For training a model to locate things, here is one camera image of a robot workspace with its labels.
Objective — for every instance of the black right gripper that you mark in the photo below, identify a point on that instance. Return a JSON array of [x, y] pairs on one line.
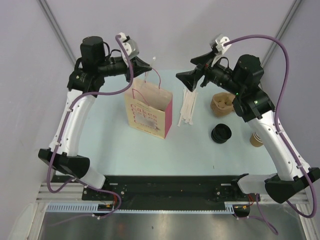
[[190, 78]]

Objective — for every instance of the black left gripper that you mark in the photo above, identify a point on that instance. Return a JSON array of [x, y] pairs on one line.
[[138, 66]]

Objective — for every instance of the pink paper gift bag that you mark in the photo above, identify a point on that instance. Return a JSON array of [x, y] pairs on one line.
[[149, 107]]

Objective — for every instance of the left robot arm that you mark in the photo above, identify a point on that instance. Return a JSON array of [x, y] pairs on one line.
[[90, 71]]

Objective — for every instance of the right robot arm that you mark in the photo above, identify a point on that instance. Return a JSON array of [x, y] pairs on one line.
[[254, 106]]

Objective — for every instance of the white wrapped straws bundle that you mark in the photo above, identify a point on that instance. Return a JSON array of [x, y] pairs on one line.
[[188, 107]]

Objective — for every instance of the brown pulp cup carrier stack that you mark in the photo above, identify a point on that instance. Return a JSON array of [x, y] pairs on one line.
[[222, 104]]

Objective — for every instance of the black cup lid stack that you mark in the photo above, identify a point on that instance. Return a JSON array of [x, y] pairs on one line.
[[221, 133]]

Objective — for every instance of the brown paper cup stack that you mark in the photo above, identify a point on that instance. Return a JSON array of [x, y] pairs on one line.
[[255, 140]]

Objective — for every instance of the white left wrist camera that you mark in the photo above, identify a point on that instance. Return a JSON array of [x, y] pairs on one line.
[[130, 47]]

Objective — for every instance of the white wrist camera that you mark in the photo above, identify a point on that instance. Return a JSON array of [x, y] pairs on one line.
[[217, 45], [130, 47]]

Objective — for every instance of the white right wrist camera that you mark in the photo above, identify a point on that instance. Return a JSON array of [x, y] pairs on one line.
[[217, 45]]

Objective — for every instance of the left aluminium frame post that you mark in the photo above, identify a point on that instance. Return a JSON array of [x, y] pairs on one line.
[[58, 32]]

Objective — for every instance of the aluminium frame post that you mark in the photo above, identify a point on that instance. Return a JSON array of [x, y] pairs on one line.
[[58, 32], [294, 8]]

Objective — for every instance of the right aluminium frame post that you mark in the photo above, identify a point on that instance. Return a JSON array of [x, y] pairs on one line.
[[294, 8]]

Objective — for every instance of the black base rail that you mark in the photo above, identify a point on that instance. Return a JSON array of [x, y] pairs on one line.
[[177, 193]]

